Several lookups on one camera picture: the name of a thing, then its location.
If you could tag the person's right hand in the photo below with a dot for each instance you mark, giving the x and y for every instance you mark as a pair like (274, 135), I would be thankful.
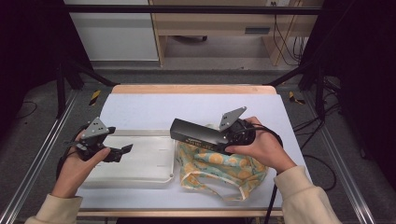
(267, 152)

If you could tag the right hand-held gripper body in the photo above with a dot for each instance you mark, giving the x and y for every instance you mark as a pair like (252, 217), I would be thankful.
(238, 130)

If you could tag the white plastic tray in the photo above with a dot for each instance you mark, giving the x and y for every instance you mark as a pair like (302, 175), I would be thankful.
(146, 161)

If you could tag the orange print cloth bag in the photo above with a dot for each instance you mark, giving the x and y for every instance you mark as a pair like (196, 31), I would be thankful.
(218, 163)

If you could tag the white cabinet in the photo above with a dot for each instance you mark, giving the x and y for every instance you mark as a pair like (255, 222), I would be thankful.
(115, 37)

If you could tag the black horizontal frame bar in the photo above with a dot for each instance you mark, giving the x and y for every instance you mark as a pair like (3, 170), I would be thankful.
(186, 10)

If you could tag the aluminium floor rail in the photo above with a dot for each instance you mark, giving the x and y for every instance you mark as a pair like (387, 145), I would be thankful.
(342, 165)
(40, 155)

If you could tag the wooden desk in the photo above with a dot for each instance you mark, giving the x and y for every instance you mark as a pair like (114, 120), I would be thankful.
(218, 23)

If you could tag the person's left hand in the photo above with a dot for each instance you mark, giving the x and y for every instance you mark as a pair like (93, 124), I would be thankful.
(74, 174)

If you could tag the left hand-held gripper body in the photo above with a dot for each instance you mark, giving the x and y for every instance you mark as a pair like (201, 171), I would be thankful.
(93, 137)

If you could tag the white table sheet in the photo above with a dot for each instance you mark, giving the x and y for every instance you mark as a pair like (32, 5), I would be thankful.
(186, 105)

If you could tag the black curtain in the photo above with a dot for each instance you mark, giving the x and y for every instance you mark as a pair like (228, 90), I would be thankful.
(364, 62)
(28, 46)

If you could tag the black metal stand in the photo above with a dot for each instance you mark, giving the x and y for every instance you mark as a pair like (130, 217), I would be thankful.
(60, 90)
(320, 93)

